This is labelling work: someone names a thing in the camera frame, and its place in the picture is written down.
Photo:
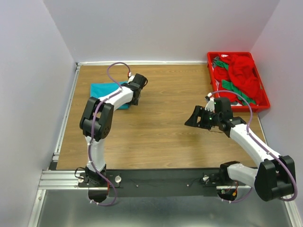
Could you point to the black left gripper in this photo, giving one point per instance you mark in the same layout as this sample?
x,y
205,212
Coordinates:
x,y
135,102

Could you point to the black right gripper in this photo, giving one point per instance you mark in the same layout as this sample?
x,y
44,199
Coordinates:
x,y
199,111

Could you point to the teal t-shirt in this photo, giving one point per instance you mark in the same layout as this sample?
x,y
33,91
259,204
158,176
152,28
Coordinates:
x,y
102,89

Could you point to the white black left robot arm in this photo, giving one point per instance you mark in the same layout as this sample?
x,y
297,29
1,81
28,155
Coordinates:
x,y
96,122

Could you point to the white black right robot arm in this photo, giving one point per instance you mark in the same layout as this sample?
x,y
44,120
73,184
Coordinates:
x,y
274,177

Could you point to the green t-shirt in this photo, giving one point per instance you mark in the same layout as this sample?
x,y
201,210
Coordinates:
x,y
223,82

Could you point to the red plastic bin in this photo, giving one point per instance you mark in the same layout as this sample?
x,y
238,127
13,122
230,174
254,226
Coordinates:
x,y
265,103

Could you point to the red t-shirt pile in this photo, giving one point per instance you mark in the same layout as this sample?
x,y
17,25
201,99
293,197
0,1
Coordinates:
x,y
241,74

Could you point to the grey garment in bin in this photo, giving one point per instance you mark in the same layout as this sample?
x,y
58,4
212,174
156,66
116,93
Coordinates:
x,y
216,62

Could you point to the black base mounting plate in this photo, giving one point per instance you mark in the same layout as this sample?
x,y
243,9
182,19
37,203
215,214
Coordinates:
x,y
160,183

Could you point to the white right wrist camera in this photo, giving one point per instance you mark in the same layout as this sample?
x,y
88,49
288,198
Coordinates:
x,y
209,103

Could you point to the aluminium frame rail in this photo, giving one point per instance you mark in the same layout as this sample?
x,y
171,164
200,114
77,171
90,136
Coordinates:
x,y
159,162

